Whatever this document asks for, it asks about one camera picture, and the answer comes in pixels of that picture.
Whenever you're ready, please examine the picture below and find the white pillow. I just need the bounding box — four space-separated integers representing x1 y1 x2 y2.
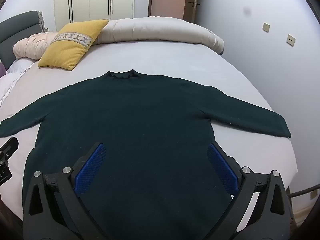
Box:
5 57 35 75

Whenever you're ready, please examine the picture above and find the dark green sweater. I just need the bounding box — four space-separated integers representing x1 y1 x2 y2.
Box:
0 68 292 240

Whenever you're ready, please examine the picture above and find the grey padded headboard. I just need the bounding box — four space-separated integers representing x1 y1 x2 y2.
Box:
0 10 48 69

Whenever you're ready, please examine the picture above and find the beige duvet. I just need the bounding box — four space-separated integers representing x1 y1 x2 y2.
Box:
94 16 225 55

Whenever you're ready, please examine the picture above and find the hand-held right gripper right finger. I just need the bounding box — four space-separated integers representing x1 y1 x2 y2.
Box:
205 143 297 240

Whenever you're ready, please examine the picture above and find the pink pillow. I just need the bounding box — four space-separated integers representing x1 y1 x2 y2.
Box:
12 31 60 61

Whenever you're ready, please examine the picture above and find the cream wardrobe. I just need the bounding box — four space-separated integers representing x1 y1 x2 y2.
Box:
53 0 135 32

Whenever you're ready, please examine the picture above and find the black cable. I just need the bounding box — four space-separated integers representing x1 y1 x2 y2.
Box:
286 184 320 198

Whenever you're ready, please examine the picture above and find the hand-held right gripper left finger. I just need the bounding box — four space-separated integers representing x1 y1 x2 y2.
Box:
22 142 110 240

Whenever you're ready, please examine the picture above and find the yellow patterned pillow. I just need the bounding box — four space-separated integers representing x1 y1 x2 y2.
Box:
37 19 109 71

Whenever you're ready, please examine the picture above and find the bed with white sheet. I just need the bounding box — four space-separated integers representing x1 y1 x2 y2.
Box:
0 39 299 240

